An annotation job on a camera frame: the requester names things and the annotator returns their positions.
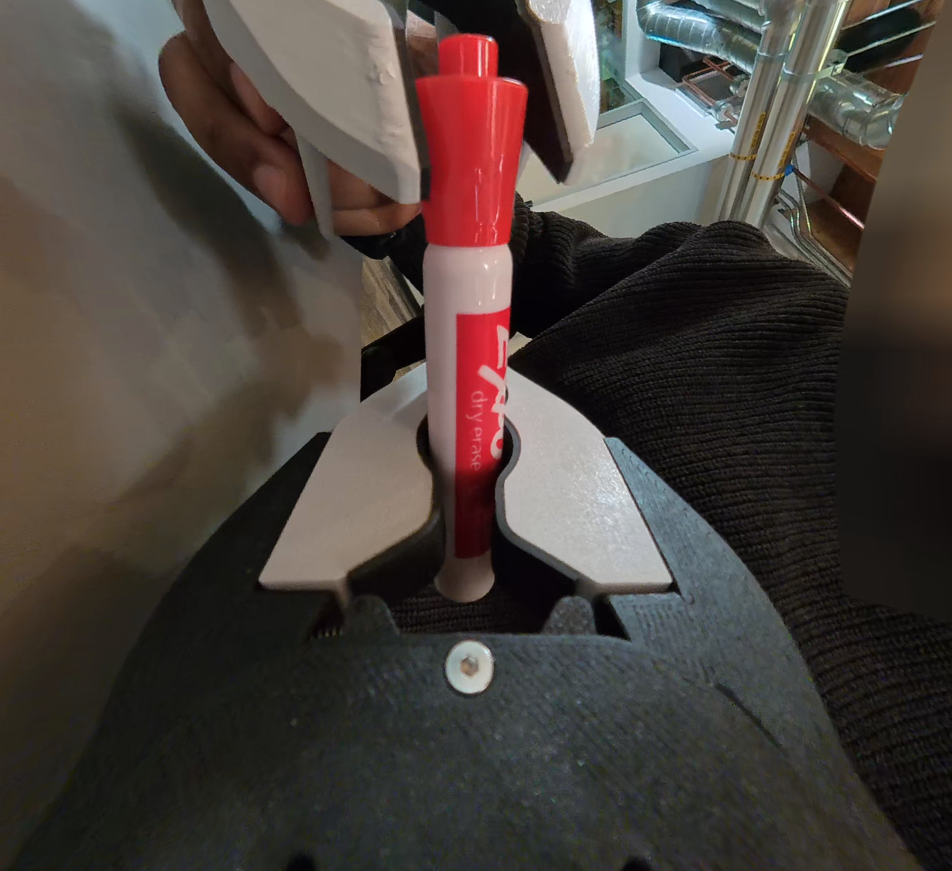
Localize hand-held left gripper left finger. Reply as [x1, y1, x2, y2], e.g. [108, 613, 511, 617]
[258, 386, 436, 591]

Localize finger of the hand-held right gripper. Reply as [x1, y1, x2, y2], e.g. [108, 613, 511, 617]
[439, 0, 600, 185]
[183, 0, 425, 205]

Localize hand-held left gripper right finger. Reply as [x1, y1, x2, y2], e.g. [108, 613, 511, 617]
[497, 373, 674, 593]

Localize red dry erase marker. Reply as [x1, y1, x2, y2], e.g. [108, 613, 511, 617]
[414, 33, 529, 603]

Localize person's right hand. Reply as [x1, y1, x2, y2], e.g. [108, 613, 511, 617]
[158, 0, 419, 237]

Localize white ledge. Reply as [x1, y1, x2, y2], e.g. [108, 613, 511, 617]
[521, 94, 715, 236]

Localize silver ventilation ducts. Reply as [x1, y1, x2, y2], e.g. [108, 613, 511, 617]
[640, 0, 931, 270]

